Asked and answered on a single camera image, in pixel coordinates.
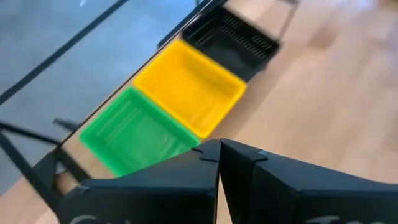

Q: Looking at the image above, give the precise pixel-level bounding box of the green plastic basket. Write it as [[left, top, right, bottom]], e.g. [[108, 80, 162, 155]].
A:
[[78, 86, 202, 178]]

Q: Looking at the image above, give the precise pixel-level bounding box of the black plastic basket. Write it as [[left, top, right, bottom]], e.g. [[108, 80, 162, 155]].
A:
[[180, 5, 281, 83]]

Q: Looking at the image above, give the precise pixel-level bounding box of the black metal divider frame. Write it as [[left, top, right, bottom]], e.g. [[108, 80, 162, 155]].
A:
[[0, 0, 301, 215]]

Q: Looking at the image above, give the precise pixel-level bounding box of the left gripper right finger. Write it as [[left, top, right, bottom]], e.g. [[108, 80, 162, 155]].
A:
[[219, 138, 398, 224]]

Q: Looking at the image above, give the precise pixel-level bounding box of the yellow plastic basket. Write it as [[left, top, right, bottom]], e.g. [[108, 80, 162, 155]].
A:
[[132, 39, 249, 140]]

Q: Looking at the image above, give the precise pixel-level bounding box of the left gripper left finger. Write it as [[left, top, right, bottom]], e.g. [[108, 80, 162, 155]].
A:
[[57, 139, 222, 224]]

